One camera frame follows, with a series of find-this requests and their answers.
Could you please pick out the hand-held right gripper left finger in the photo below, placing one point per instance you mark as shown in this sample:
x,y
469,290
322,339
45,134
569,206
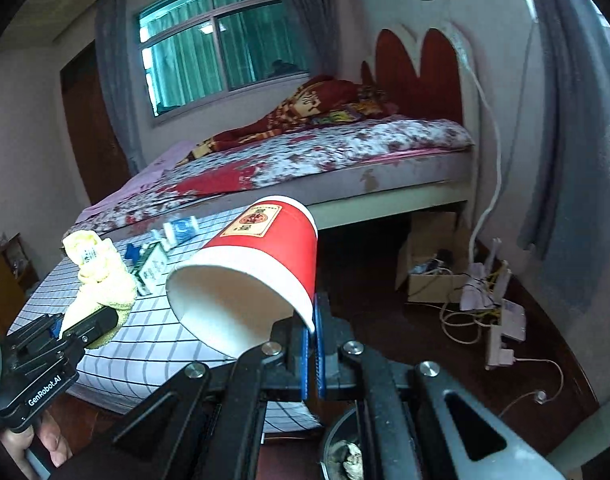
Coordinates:
x,y
285,360

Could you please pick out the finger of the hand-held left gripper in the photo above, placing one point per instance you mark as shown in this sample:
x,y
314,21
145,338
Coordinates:
x,y
35,332
92,324

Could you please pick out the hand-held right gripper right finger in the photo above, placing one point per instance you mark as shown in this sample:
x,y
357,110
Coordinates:
x,y
321,360

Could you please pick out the yellow cloth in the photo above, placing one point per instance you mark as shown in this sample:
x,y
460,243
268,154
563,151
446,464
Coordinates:
x,y
105,280

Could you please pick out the black trash bin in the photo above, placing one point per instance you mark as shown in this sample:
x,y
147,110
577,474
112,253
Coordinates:
x,y
330,440

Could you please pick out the red paper cup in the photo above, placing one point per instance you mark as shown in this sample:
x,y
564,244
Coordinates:
x,y
265,270

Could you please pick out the person's left hand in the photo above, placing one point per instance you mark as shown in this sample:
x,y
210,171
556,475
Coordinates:
x,y
52,440

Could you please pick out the table with checked cloth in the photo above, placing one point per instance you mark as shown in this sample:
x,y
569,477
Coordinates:
x,y
150,340

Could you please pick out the small blue wrapper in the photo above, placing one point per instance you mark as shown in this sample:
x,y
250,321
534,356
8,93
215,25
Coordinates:
x,y
132,251

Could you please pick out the green white carton box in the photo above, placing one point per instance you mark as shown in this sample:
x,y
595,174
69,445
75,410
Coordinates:
x,y
152,265

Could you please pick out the cardboard box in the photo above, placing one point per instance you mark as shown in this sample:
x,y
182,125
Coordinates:
x,y
425,287

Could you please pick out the blue white tissue packet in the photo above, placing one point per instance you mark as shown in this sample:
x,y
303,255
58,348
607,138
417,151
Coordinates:
x,y
182,229

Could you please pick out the pink bed sheet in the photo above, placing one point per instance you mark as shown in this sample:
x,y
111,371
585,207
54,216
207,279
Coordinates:
x,y
155,175

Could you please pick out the white router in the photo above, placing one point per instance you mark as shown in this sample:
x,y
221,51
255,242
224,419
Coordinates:
x,y
477,295

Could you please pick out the white power strip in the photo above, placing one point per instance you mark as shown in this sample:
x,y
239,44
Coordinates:
x,y
500,345

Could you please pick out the brown wooden door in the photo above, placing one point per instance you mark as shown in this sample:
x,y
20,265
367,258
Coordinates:
x,y
90,125

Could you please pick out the bed with floral blanket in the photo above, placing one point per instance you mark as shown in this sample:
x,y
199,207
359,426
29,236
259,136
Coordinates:
x,y
335,150

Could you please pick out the grey curtain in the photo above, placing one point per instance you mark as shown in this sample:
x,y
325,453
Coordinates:
x,y
575,110
317,15
117,90

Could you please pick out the red printed blanket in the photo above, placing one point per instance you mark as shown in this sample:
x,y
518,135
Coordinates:
x,y
285,110

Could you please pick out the colourful printed pillow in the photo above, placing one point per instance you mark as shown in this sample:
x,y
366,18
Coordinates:
x,y
370,105

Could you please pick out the red white heart headboard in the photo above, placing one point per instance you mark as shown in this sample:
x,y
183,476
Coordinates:
x,y
435,75

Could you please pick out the window with green curtain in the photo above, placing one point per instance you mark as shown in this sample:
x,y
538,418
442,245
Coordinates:
x,y
225,45

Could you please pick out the white bed frame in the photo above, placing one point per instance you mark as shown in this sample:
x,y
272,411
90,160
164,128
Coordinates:
x,y
385,180

